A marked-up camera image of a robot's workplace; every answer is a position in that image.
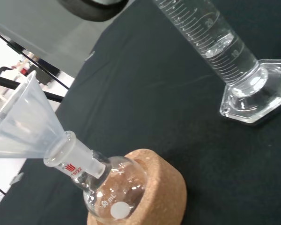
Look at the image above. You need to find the thin black tripod pole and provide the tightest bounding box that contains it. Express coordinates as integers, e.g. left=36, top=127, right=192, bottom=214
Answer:
left=0, top=74, right=64, bottom=103

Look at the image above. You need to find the cork ring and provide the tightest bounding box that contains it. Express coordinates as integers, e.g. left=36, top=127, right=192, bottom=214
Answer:
left=87, top=148, right=187, bottom=225

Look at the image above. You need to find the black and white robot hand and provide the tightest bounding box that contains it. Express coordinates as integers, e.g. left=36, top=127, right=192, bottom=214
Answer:
left=57, top=0, right=129, bottom=22

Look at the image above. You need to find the black bench cloth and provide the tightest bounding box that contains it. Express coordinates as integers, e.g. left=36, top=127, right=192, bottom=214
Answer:
left=0, top=0, right=281, bottom=225

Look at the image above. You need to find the clear round-bottom flask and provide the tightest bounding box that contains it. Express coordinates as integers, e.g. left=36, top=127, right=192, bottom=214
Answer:
left=43, top=131, right=147, bottom=222

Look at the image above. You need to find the translucent plastic funnel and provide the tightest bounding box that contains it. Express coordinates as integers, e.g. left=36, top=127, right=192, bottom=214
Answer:
left=0, top=70, right=72, bottom=162

